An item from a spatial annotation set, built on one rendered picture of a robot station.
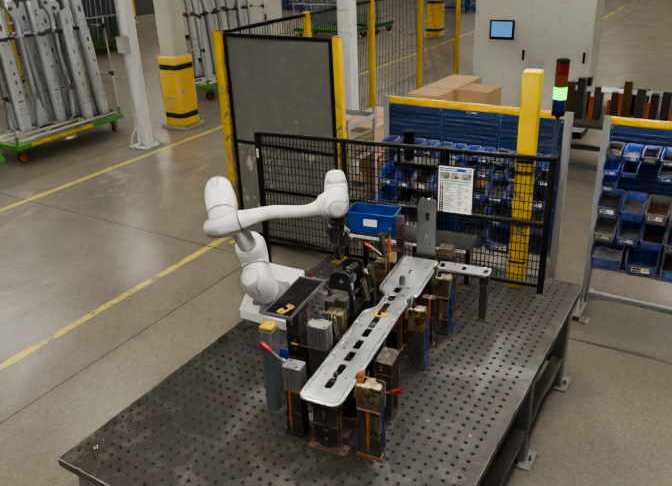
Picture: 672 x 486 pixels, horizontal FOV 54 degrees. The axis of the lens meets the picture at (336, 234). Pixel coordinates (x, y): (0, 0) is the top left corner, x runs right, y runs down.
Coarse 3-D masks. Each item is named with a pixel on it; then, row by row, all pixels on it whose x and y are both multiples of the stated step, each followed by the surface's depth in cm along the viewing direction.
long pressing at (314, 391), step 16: (400, 272) 364; (416, 272) 364; (432, 272) 364; (384, 288) 349; (400, 288) 349; (416, 288) 347; (400, 304) 333; (368, 320) 321; (384, 320) 320; (352, 336) 308; (368, 336) 308; (384, 336) 308; (336, 352) 297; (352, 352) 297; (368, 352) 296; (320, 368) 286; (336, 368) 286; (352, 368) 286; (320, 384) 276; (336, 384) 276; (352, 384) 276; (304, 400) 269; (320, 400) 267; (336, 400) 267
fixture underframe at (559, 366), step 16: (560, 336) 412; (560, 352) 416; (560, 368) 420; (544, 384) 393; (560, 384) 426; (528, 400) 349; (528, 416) 353; (512, 432) 357; (528, 432) 362; (512, 448) 346; (496, 464) 336; (512, 464) 365; (528, 464) 365; (80, 480) 291; (496, 480) 326
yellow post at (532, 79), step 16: (528, 80) 354; (528, 96) 357; (528, 112) 361; (528, 128) 364; (528, 144) 368; (528, 160) 371; (528, 176) 375; (528, 192) 378; (528, 208) 382; (512, 224) 390; (512, 240) 394; (528, 240) 398; (512, 256) 398; (512, 272) 402
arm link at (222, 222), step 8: (216, 208) 311; (224, 208) 311; (232, 208) 314; (208, 216) 313; (216, 216) 310; (224, 216) 309; (232, 216) 308; (208, 224) 310; (216, 224) 308; (224, 224) 308; (232, 224) 308; (208, 232) 310; (216, 232) 309; (224, 232) 309; (232, 232) 309; (240, 232) 312
